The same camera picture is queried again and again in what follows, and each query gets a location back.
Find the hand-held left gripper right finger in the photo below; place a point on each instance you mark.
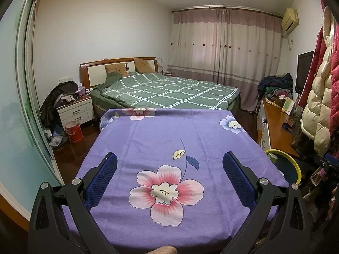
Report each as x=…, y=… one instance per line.
x=238, y=182

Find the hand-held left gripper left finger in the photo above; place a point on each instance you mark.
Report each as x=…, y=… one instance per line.
x=102, y=182

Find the yellow rimmed trash bin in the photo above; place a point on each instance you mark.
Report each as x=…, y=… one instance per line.
x=288, y=168

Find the red bucket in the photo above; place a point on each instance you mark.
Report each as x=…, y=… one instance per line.
x=74, y=133

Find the purple floral tablecloth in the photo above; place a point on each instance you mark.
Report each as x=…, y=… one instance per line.
x=148, y=143

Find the crumpled plastic bags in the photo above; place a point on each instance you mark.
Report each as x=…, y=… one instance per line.
x=57, y=140

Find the wooden sideboard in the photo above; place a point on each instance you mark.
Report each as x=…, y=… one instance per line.
x=276, y=127

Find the small green yellow box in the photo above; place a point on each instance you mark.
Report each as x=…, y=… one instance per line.
x=287, y=104

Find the white nightstand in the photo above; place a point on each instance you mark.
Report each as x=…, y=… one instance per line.
x=76, y=112

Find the pile of small clothes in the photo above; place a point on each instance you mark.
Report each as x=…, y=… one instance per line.
x=75, y=95

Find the dark jacket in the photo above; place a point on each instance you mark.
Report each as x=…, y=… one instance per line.
x=50, y=105

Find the pink dotted cloth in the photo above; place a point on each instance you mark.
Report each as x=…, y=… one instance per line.
x=165, y=250

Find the pile of dark clothes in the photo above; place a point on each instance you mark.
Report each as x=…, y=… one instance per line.
x=275, y=84

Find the black television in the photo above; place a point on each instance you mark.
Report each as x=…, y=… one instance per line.
x=304, y=71

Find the wooden bed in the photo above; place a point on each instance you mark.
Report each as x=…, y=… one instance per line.
x=96, y=72

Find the green checked duvet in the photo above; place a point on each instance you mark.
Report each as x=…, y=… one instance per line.
x=164, y=90

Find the brown pillow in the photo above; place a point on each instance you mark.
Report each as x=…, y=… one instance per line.
x=116, y=70
x=143, y=65

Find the frosted glass wardrobe door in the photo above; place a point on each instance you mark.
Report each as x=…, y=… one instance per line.
x=13, y=111

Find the pink beige curtain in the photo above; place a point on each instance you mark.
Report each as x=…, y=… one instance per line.
x=225, y=50

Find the beige air conditioner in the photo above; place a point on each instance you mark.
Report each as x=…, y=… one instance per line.
x=290, y=19

